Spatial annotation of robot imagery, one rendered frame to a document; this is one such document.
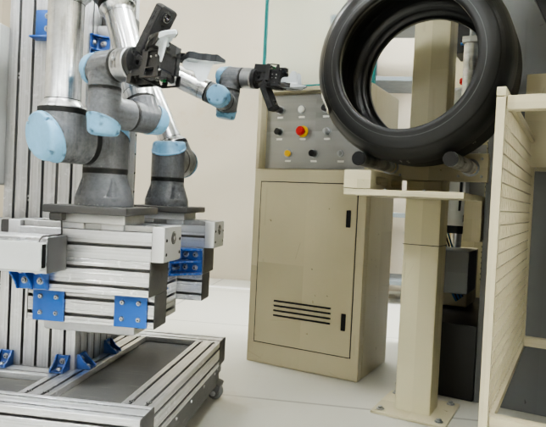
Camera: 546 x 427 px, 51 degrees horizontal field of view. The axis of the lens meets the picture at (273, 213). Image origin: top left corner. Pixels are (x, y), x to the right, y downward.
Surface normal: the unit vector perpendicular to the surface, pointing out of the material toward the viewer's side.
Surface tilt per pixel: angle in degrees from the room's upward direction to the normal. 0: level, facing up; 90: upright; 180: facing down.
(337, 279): 90
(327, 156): 90
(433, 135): 100
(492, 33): 88
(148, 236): 90
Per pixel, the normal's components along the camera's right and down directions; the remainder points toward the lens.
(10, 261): -0.15, 0.01
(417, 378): -0.47, 0.00
